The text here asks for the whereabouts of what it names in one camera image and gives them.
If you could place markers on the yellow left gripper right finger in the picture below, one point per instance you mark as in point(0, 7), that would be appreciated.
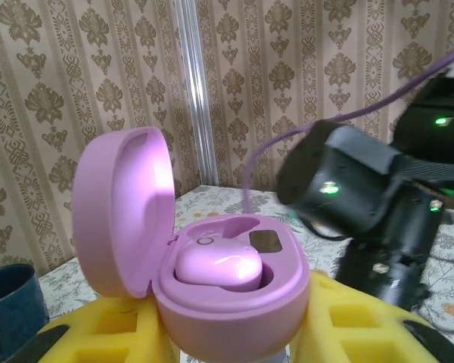
point(363, 332)

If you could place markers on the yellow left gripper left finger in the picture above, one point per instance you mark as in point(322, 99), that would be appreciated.
point(109, 332)

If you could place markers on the lilac earbud charging case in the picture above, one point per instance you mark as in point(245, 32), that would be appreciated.
point(117, 211)

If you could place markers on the lilac earbud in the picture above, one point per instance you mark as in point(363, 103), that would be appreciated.
point(215, 264)

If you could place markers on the dark blue mug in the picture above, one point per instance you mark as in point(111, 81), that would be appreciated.
point(11, 306)

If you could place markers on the aluminium frame post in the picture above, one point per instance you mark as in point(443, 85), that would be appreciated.
point(194, 94)

